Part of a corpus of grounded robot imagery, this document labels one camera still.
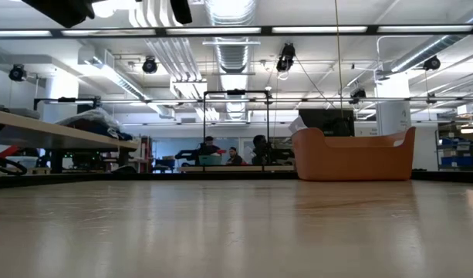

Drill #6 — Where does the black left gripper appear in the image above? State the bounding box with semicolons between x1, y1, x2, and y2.
169;0;194;25

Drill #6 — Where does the black ceiling-hung reel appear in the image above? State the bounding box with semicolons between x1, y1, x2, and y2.
275;42;297;73
350;87;367;105
423;56;441;72
8;63;28;83
141;56;159;75

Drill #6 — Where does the person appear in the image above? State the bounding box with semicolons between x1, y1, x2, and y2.
197;135;222;166
251;134;278;166
225;146;244;167

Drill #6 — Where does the plastic-wrapped dark bundle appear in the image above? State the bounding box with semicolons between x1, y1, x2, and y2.
55;107;133;141

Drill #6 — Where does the teal box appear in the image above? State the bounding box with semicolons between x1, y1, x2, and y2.
198;154;223;167

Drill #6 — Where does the black monitor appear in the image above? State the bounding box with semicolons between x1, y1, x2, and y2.
297;108;356;137

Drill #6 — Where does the wheeled wooden-top cart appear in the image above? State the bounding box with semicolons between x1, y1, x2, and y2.
0;102;141;175

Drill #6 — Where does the orange plastic basket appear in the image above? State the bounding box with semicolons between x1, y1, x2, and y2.
292;126;417;182

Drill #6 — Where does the shelf with blue bins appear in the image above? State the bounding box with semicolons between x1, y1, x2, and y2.
435;127;473;171

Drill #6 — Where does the neighbouring rig black frame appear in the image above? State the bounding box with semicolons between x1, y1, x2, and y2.
201;88;272;171
32;96;102;114

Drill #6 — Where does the thin hanging wire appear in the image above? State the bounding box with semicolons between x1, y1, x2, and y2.
333;0;344;117

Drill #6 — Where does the black aluminium table frame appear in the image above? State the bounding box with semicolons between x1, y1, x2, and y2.
0;171;473;190

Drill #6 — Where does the red and black hose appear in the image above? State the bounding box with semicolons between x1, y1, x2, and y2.
0;144;29;177

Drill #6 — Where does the silver ventilation duct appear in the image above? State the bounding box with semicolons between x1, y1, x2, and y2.
390;3;473;74

